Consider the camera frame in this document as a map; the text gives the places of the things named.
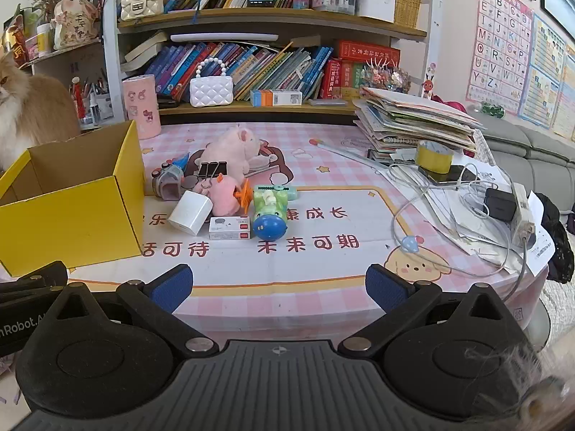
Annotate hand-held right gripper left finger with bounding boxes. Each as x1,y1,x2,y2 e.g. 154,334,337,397
45,264,220,354

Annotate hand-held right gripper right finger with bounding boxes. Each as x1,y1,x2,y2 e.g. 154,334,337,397
338,264,517,354

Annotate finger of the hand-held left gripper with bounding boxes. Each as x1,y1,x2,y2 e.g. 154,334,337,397
0,260,69,306

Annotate yellow cardboard box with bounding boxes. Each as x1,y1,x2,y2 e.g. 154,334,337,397
0,120,147,278

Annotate white charger cube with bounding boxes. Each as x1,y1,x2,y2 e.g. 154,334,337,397
168,190,213,237

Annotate small white red box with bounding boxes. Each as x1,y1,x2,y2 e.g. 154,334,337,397
208,215,251,240

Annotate pink plush duck toy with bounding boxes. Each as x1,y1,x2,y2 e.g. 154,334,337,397
208,175,245,217

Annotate small orange fan toy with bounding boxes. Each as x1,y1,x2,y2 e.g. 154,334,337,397
234,179,253,214

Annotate green blue plastic toy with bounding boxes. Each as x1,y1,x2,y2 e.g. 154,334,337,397
252,184,298,241

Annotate black binder clip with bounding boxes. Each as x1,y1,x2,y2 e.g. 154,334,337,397
194,160,231,188

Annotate pink plush pig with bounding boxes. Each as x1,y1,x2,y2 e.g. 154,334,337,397
204,126,271,181

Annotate pink printed table mat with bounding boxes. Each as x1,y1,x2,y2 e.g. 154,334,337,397
67,121,552,347

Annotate loose white papers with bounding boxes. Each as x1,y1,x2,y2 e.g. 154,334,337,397
421,161,552,275

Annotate dark smartphone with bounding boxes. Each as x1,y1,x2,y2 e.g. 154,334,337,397
418,164,478,187

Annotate yellow tape roll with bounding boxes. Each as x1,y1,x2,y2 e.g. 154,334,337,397
415,140,456,174

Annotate black power adapter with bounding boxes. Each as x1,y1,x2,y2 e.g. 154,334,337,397
484,187,518,222

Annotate white power strip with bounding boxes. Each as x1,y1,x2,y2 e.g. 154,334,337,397
511,182,537,246

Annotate fluffy orange white cat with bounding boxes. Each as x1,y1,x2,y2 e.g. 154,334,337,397
0,51,82,172

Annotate stack of papers and booklets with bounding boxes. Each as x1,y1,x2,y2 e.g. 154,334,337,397
354,86,485,163

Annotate grey fuzzy tuft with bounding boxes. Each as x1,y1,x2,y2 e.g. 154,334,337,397
463,340,575,431

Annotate black cloth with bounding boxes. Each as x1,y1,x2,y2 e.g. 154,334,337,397
534,192,575,285

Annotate brush and pen rack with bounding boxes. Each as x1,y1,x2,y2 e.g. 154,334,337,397
69,75,114,127

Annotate pink cartoon cylinder container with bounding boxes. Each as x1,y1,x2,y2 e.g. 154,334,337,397
122,75,162,140

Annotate magenta cloth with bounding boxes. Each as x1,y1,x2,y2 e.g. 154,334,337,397
430,96,469,116

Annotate white quilted pearl handbag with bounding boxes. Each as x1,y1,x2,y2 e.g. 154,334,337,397
189,57,235,108

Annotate grey sofa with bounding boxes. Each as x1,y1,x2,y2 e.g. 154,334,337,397
480,122,575,199

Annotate sparkly toy crown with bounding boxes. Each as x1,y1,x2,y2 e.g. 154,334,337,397
365,57,411,93

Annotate orange blue medicine box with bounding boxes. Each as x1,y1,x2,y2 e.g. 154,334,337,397
250,90,303,108

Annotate red dictionaries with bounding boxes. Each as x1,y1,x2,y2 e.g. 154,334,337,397
319,40,401,100

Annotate white side shelf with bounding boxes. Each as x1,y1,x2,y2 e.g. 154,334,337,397
18,0,125,134

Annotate white jar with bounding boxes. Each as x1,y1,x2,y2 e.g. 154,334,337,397
35,22,55,57

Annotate red gold ornament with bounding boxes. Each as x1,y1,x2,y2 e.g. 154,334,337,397
0,13,30,62

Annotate white flat tablet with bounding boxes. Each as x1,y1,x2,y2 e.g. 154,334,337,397
169,32,280,44

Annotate rabbit figurine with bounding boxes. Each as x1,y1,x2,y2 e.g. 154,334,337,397
53,0,100,51

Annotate white pen holder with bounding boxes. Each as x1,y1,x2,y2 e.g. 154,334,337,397
355,0,397,23

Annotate wooden bookshelf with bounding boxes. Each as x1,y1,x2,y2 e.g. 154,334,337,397
101,0,433,127

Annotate white charging cable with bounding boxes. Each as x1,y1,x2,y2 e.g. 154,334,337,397
387,161,527,306

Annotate yellow wall poster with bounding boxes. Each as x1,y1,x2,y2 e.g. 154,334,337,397
552,44,575,141

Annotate blue bordered wall poster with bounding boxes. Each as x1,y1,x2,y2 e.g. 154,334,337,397
516,13,567,132

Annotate alphabet wall poster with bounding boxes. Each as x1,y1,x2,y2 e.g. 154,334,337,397
466,0,534,116

